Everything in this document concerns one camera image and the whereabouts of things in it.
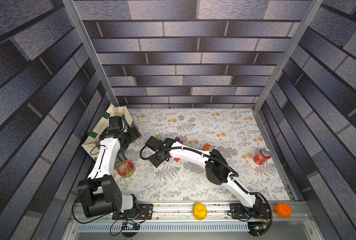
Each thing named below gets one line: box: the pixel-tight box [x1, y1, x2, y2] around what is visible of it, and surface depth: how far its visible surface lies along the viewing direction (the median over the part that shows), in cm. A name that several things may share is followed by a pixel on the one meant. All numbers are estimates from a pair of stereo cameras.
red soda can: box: [253, 148, 272, 166], surface depth 85 cm
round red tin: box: [117, 160, 136, 179], surface depth 87 cm
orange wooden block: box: [202, 143, 211, 151], surface depth 100 cm
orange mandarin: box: [275, 203, 293, 218], surface depth 72 cm
